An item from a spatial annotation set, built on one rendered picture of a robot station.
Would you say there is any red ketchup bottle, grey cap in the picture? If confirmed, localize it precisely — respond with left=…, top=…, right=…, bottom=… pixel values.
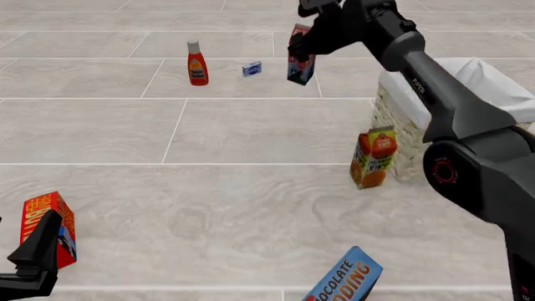
left=186, top=39, right=210, bottom=87

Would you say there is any blue chocolate pudding box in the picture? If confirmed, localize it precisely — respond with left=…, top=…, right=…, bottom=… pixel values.
left=301, top=245, right=385, bottom=301

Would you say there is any milk carton with red top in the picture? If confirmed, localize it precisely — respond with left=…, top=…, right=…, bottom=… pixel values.
left=286, top=23, right=318, bottom=87

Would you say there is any orange juice carton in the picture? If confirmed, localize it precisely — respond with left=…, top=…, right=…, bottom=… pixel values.
left=349, top=125, right=398, bottom=191

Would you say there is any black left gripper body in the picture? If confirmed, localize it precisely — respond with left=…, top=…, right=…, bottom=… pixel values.
left=0, top=268, right=59, bottom=301

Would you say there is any wicker basket with white lining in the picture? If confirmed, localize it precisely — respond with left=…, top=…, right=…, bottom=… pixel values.
left=370, top=56, right=535, bottom=183

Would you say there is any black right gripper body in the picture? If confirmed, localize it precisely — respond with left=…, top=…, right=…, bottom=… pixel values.
left=298, top=0, right=365, bottom=36

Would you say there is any small blue and white box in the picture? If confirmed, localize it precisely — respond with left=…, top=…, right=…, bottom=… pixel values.
left=242, top=60, right=263, bottom=78

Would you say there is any red butter box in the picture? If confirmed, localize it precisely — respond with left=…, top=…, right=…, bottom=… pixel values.
left=19, top=191, right=79, bottom=271

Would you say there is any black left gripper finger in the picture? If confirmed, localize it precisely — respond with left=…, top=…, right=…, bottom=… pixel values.
left=7, top=208, right=64, bottom=273

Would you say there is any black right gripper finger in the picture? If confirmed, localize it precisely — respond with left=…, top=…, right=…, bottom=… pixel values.
left=287, top=18, right=338, bottom=64

